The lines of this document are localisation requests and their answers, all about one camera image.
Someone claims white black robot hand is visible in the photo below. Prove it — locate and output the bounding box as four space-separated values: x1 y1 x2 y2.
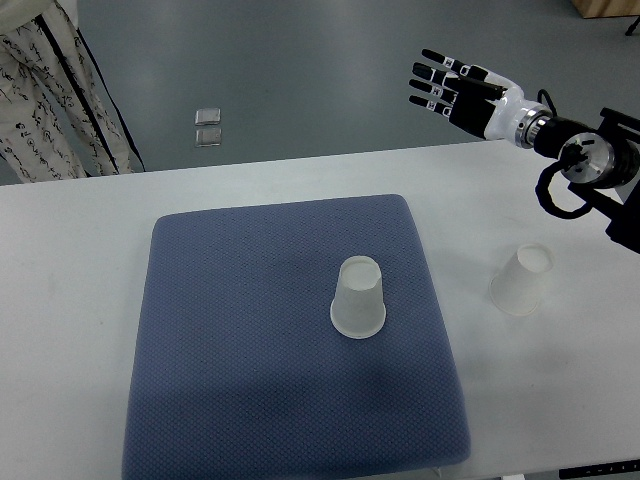
409 49 543 140

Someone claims white paper cup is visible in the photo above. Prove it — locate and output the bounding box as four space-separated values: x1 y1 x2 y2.
330 256 386 340
489 243 554 316

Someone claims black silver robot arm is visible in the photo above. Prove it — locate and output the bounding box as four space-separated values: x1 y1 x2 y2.
409 49 639 252

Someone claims wooden furniture corner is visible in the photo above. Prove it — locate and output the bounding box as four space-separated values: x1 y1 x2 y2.
571 0 639 19

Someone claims white paper cup on cushion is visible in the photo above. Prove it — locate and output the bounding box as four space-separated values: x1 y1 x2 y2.
330 256 386 340

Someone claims upper metal floor plate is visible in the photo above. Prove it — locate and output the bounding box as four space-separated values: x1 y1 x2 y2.
195 107 221 126

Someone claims metal floor plate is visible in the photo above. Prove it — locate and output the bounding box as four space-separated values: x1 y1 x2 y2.
195 107 221 126
195 127 222 148

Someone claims lower metal floor plate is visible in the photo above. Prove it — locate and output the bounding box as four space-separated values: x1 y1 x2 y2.
195 127 222 148

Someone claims blue grey fabric cushion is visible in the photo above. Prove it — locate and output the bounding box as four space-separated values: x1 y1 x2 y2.
122 194 470 479

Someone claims person in patterned white trousers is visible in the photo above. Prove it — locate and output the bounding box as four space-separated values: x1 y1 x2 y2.
1 0 137 183

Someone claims black device at table edge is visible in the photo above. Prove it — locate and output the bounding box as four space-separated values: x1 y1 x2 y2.
558 460 639 479

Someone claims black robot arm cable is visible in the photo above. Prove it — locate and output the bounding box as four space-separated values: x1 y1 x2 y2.
533 88 594 219

